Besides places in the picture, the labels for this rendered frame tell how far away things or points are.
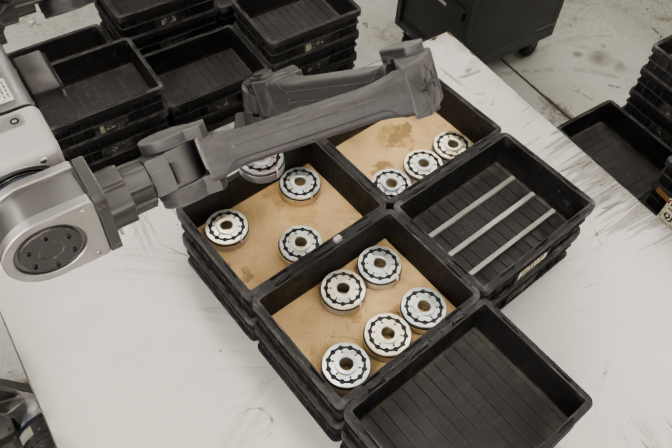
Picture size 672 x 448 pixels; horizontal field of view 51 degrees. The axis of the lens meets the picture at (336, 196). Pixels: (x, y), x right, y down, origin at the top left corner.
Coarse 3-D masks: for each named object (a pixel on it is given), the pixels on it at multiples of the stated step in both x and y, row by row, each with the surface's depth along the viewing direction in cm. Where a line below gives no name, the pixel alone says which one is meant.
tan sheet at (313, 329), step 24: (384, 240) 168; (408, 264) 164; (312, 288) 159; (408, 288) 160; (432, 288) 161; (288, 312) 155; (312, 312) 155; (360, 312) 156; (384, 312) 156; (312, 336) 152; (336, 336) 152; (360, 336) 152; (384, 336) 153; (312, 360) 148
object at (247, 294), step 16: (320, 144) 173; (336, 160) 170; (240, 176) 166; (352, 176) 167; (368, 192) 164; (176, 208) 159; (384, 208) 162; (192, 224) 156; (352, 224) 158; (304, 256) 152; (224, 272) 150; (288, 272) 150; (240, 288) 147; (256, 288) 147
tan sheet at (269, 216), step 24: (312, 168) 181; (264, 192) 175; (336, 192) 176; (264, 216) 171; (288, 216) 171; (312, 216) 172; (336, 216) 172; (360, 216) 172; (264, 240) 167; (240, 264) 162; (264, 264) 162
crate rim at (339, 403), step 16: (368, 224) 160; (400, 224) 159; (416, 240) 157; (320, 256) 154; (272, 288) 147; (256, 304) 145; (464, 304) 147; (272, 320) 143; (448, 320) 145; (288, 336) 141; (432, 336) 142; (400, 352) 140; (304, 368) 138; (384, 368) 137; (320, 384) 135; (368, 384) 135; (336, 400) 133
